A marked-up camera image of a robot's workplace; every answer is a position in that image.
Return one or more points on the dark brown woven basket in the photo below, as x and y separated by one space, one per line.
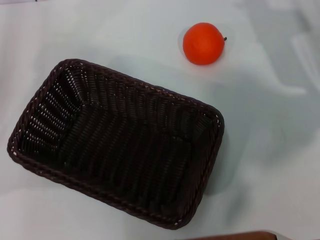
130 150

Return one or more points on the orange-red round fruit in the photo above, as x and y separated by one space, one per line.
202 43

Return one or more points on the brown wooden edge strip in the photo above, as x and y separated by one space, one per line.
237 236

